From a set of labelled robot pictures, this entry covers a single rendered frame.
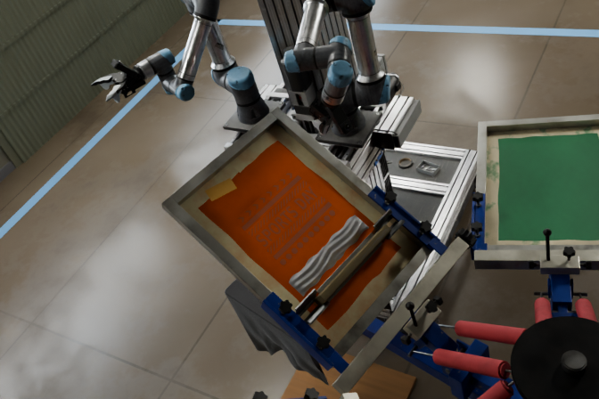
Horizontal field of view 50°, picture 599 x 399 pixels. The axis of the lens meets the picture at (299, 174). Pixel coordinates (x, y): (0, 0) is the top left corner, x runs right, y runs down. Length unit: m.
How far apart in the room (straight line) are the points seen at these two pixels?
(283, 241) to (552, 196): 1.12
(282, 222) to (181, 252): 2.17
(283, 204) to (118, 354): 2.02
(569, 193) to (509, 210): 0.24
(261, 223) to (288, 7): 0.94
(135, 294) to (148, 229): 0.58
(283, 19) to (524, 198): 1.23
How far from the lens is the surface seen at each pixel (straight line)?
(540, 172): 2.86
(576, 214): 2.69
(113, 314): 4.28
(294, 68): 2.14
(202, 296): 4.07
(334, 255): 2.26
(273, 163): 2.38
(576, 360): 1.83
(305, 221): 2.29
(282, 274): 2.21
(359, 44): 2.50
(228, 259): 2.17
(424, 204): 3.83
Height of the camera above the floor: 2.90
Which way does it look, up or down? 39 degrees down
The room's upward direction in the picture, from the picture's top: 19 degrees counter-clockwise
